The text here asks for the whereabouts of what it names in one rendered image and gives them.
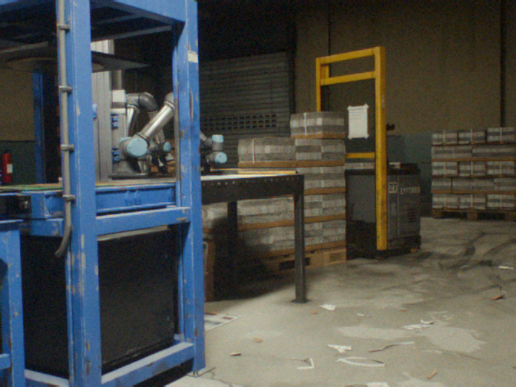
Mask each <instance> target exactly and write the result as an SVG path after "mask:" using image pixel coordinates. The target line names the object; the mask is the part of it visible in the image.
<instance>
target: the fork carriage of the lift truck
mask: <svg viewBox="0 0 516 387"><path fill-rule="evenodd" d="M342 220H345V221H346V222H345V223H346V226H345V228H346V231H345V233H346V250H356V251H358V253H361V254H368V255H371V254H374V220H354V219H342Z"/></svg>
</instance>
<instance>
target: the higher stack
mask: <svg viewBox="0 0 516 387"><path fill-rule="evenodd" d="M291 116H292V117H291V121H290V122H291V123H290V126H291V135H297V134H305V136H306V134H318V133H336V134H344V132H345V126H344V119H343V118H344V113H342V112H331V111H317V112H310V113H302V114H291ZM314 139H320V140H321V141H320V142H321V153H322V154H321V158H322V159H321V161H327V160H345V152H346V149H345V141H344V140H340V139H343V138H314ZM320 167H321V180H322V188H336V187H345V186H346V185H345V184H346V182H345V173H344V172H345V171H344V170H345V168H344V167H338V166H320ZM319 195H322V216H330V215H338V214H345V213H346V211H345V209H346V208H345V206H346V204H345V203H346V199H345V194H344V192H342V193H320V194H319ZM320 222H322V232H323V235H322V243H323V248H324V243H333V242H339V241H345V240H346V233H345V231H346V228H345V226H346V223H345V222H346V221H345V220H342V219H340V220H327V221H320ZM320 250H322V251H323V266H329V265H333V264H338V263H346V246H336V247H331V248H325V249H320Z"/></svg>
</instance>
